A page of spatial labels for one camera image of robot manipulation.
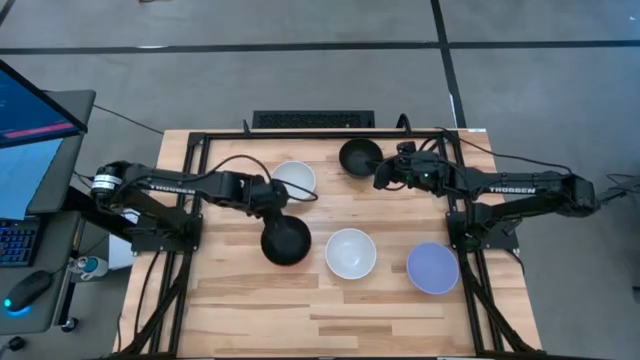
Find black bowl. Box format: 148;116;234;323
338;138;385;179
259;214;312;267

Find grey computer desk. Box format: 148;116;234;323
0;89;97;336

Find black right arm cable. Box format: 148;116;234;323
437;126;575;175

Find black vented box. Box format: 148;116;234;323
251;109;376;130

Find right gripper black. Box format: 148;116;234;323
368;148;454;196

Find bottle with teal cap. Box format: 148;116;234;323
69;254;110;281

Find thin black floor cable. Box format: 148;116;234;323
92;103;166;136

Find black computer mouse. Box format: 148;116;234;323
3;269;54;314

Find lavender bowl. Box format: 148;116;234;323
405;241;460;296

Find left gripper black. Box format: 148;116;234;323
238;171;291;233

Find light blue screen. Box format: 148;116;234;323
0;138;65;221

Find blue backlit keyboard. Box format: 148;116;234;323
0;217;42;268

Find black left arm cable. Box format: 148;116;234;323
197;153;320;204

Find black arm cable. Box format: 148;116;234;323
437;126;575;175
197;153;320;204

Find black aluminium table frame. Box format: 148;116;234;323
102;127;551;360

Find white bowl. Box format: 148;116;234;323
324;228;378;281
270;160;318;203

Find dark computer monitor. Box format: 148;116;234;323
0;59;90;150

